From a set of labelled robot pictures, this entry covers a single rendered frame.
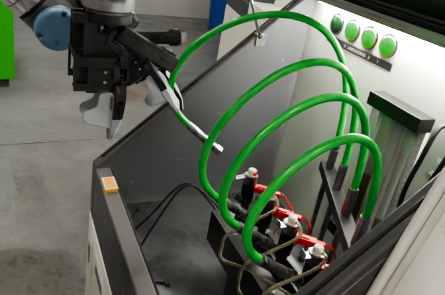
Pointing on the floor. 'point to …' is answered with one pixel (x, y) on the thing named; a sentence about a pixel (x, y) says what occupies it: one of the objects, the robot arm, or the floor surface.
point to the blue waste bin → (218, 0)
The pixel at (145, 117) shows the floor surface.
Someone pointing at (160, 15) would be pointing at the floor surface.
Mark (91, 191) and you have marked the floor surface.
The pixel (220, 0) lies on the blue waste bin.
